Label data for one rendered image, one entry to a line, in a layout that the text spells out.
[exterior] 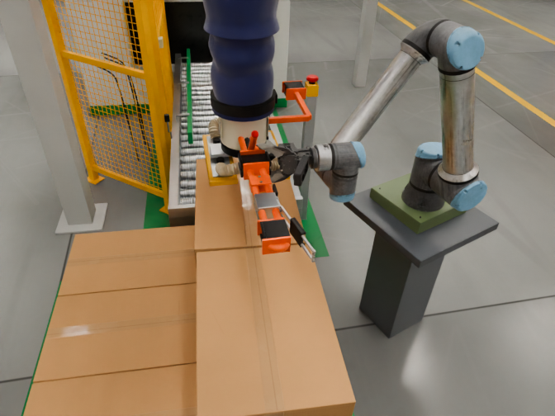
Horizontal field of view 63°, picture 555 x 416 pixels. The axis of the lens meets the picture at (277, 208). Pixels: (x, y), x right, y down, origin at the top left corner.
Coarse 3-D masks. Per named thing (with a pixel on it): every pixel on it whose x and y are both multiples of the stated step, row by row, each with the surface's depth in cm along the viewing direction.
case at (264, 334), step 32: (224, 256) 154; (256, 256) 155; (288, 256) 155; (224, 288) 143; (256, 288) 143; (288, 288) 144; (320, 288) 144; (224, 320) 133; (256, 320) 133; (288, 320) 134; (320, 320) 134; (224, 352) 124; (256, 352) 125; (288, 352) 125; (320, 352) 125; (224, 384) 117; (256, 384) 117; (288, 384) 118; (320, 384) 118
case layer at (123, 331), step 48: (96, 240) 217; (144, 240) 218; (192, 240) 219; (96, 288) 194; (144, 288) 194; (192, 288) 195; (48, 336) 174; (96, 336) 174; (144, 336) 175; (192, 336) 176; (48, 384) 158; (96, 384) 159; (144, 384) 159; (192, 384) 160
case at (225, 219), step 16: (208, 192) 183; (224, 192) 184; (240, 192) 184; (288, 192) 185; (208, 208) 175; (224, 208) 175; (240, 208) 176; (288, 208) 177; (208, 224) 168; (224, 224) 168; (240, 224) 168; (256, 224) 168; (208, 240) 160; (224, 240) 161; (240, 240) 161; (256, 240) 161
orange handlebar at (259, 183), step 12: (300, 96) 185; (276, 120) 169; (288, 120) 170; (300, 120) 171; (240, 144) 154; (264, 168) 142; (252, 180) 136; (264, 180) 136; (252, 192) 136; (264, 216) 123; (276, 216) 123; (276, 252) 114
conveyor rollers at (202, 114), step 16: (192, 64) 405; (208, 64) 407; (192, 80) 377; (208, 80) 379; (192, 96) 350; (208, 96) 351; (192, 112) 328; (208, 112) 330; (192, 128) 315; (192, 144) 293; (192, 160) 279; (192, 176) 265; (192, 192) 251
